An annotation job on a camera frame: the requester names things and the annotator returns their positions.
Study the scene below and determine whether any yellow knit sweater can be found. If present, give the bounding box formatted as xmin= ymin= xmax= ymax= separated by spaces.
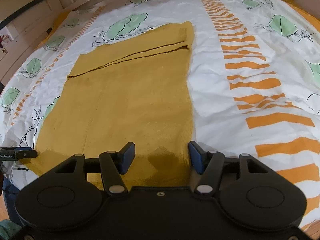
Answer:
xmin=25 ymin=22 xmax=194 ymax=187

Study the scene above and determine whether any white leaf print bedsheet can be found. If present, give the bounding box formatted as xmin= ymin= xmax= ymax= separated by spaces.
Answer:
xmin=1 ymin=0 xmax=319 ymax=229

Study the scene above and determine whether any yellow mattress cover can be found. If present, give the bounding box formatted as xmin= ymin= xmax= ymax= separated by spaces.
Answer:
xmin=240 ymin=0 xmax=320 ymax=22

